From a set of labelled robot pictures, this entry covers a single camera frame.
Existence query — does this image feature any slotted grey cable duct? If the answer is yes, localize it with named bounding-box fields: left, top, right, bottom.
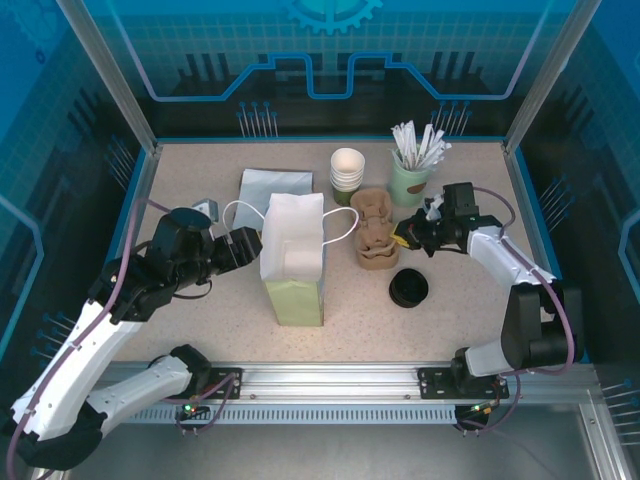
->
left=79, top=405, right=464, bottom=426

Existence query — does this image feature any aluminium frame post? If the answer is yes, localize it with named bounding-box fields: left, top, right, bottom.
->
left=55, top=0, right=164, bottom=157
left=502, top=0, right=602, bottom=157

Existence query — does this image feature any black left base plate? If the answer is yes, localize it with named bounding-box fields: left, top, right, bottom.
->
left=207, top=366, right=245, bottom=401

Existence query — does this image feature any blue printed side panel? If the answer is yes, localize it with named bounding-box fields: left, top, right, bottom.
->
left=514, top=0, right=640, bottom=401
left=0, top=0, right=151, bottom=381

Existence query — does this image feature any green floral paper bag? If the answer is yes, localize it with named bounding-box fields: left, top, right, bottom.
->
left=223, top=192, right=362, bottom=330

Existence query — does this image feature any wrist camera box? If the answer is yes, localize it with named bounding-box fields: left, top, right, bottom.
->
left=423, top=182, right=477, bottom=221
left=158, top=198, right=220, bottom=236

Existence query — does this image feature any white wrapped straw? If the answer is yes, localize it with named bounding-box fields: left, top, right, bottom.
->
left=422, top=129, right=446, bottom=170
left=415, top=123, right=435, bottom=170
left=402, top=119, right=422, bottom=170
left=425, top=142, right=454, bottom=171
left=391, top=125, right=412, bottom=170

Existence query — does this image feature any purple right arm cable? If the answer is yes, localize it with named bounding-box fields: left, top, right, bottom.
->
left=457, top=185, right=576, bottom=437

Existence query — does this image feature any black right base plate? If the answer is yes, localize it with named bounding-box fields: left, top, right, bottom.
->
left=417, top=366, right=512, bottom=401

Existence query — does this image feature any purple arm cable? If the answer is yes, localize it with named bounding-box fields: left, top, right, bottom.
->
left=457, top=185, right=576, bottom=437
left=4, top=197, right=239, bottom=437

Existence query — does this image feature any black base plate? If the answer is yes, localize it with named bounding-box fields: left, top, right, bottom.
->
left=417, top=366, right=512, bottom=401
left=207, top=366, right=245, bottom=401

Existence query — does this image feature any aluminium mounting rail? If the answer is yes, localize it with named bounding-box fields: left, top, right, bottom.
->
left=59, top=360, right=601, bottom=404

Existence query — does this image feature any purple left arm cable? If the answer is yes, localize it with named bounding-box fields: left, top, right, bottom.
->
left=4, top=197, right=239, bottom=437

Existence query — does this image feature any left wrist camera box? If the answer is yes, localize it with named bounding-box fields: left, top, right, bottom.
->
left=158, top=198, right=220, bottom=236

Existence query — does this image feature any blue printed back panel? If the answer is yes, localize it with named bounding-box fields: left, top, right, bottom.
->
left=82, top=0, right=576, bottom=140

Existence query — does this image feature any grey flat paper bag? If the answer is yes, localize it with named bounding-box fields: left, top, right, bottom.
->
left=238, top=168, right=315, bottom=229

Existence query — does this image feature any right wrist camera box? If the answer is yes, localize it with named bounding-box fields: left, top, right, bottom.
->
left=423, top=182, right=477, bottom=221

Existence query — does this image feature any green ceramic straw holder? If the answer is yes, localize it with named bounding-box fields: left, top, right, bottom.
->
left=389, top=149, right=434, bottom=209

